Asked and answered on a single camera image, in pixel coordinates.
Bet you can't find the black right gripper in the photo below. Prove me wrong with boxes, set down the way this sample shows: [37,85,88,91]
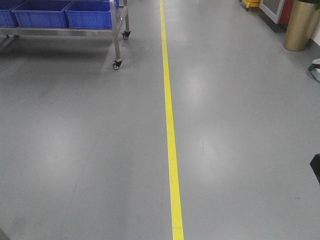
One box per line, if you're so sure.
[310,154,320,183]

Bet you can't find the yellow mop bucket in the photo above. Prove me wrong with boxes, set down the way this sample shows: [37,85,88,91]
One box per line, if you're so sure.
[239,0,261,11]

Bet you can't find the gold cylindrical planter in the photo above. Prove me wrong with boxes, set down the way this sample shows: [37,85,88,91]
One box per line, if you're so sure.
[284,0,320,52]

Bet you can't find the grey dustpan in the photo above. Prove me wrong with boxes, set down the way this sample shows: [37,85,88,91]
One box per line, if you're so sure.
[308,58,320,82]

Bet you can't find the wheeled steel cart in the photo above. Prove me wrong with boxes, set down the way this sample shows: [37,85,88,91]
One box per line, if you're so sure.
[0,0,131,70]

